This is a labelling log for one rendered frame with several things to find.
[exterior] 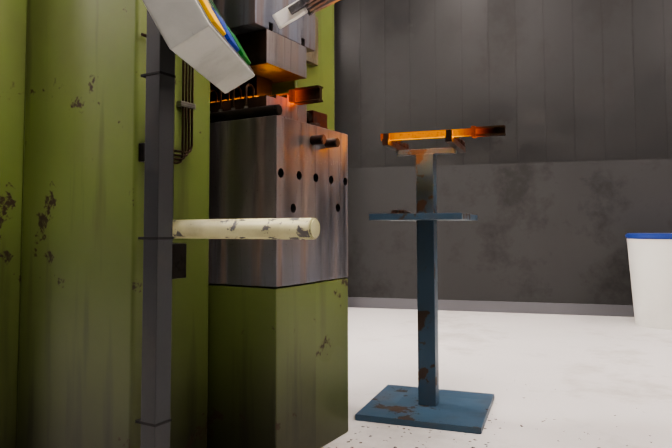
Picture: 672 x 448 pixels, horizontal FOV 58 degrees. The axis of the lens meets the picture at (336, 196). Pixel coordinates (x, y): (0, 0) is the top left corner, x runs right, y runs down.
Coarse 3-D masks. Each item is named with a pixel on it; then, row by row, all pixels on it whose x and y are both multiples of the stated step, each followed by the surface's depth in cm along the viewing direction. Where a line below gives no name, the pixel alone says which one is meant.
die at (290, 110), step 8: (264, 96) 163; (272, 96) 168; (280, 96) 169; (288, 96) 172; (216, 104) 172; (224, 104) 170; (240, 104) 167; (248, 104) 166; (256, 104) 165; (264, 104) 163; (272, 104) 165; (280, 104) 169; (288, 104) 172; (296, 104) 176; (288, 112) 172; (296, 112) 175; (304, 112) 179; (296, 120) 175; (304, 120) 179
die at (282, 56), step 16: (256, 32) 166; (272, 32) 166; (256, 48) 165; (272, 48) 166; (288, 48) 173; (304, 48) 180; (256, 64) 165; (272, 64) 166; (288, 64) 173; (304, 64) 180; (272, 80) 183; (288, 80) 183
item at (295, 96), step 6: (294, 90) 172; (300, 90) 172; (306, 90) 171; (312, 90) 170; (318, 90) 169; (294, 96) 172; (300, 96) 172; (306, 96) 171; (312, 96) 170; (318, 96) 169; (294, 102) 172; (300, 102) 171; (306, 102) 170; (312, 102) 170; (318, 102) 170
